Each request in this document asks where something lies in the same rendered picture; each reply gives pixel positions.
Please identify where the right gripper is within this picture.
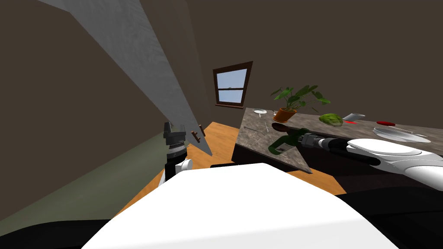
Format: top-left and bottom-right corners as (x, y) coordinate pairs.
(297, 134), (316, 149)

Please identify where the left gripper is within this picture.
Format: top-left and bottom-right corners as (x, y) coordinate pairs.
(164, 121), (187, 147)

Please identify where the green bottle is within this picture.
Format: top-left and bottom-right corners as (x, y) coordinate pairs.
(268, 128), (309, 156)

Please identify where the green lettuce head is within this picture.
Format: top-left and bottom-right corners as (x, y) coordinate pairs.
(318, 113), (344, 128)

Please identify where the green plant in orange pot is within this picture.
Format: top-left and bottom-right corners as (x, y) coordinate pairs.
(270, 84), (331, 124)

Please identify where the marble top dark table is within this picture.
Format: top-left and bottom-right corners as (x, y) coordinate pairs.
(230, 107), (443, 194)

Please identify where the grey mug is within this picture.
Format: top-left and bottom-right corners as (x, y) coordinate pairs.
(342, 112), (366, 123)

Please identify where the brown framed window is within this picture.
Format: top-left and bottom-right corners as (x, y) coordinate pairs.
(212, 61), (254, 110)

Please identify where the large white plate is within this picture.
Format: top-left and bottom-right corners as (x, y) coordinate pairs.
(372, 127), (432, 144)

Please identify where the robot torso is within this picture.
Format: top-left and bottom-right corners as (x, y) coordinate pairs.
(80, 162), (400, 249)

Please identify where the silver long spoon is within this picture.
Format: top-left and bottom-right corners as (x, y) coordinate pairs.
(390, 126), (428, 137)

